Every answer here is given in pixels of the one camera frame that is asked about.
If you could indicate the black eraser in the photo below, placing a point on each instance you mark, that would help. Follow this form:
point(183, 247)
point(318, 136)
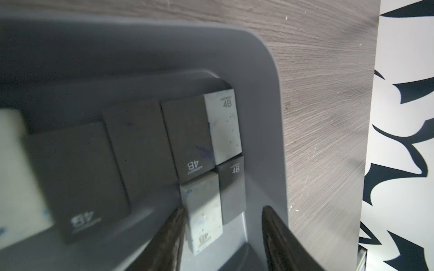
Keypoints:
point(232, 188)
point(137, 133)
point(189, 136)
point(79, 177)

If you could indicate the dark grey storage box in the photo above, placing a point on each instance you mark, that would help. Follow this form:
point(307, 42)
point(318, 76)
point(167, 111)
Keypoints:
point(61, 70)

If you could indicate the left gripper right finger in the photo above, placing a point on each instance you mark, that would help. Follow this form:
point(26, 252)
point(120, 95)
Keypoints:
point(283, 250)

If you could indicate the grey eraser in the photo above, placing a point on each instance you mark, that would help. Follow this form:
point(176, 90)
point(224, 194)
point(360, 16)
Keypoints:
point(202, 202)

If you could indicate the black eraser bottom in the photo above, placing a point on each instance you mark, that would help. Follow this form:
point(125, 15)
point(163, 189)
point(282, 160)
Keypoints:
point(137, 133)

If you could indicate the white eraser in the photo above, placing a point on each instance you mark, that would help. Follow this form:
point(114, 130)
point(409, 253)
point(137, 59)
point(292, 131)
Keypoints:
point(24, 211)

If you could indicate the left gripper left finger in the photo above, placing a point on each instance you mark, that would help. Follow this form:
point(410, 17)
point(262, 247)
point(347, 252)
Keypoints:
point(164, 252)

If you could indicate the blue eraser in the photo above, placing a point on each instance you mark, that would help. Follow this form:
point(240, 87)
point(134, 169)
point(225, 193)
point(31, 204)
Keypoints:
point(223, 124)

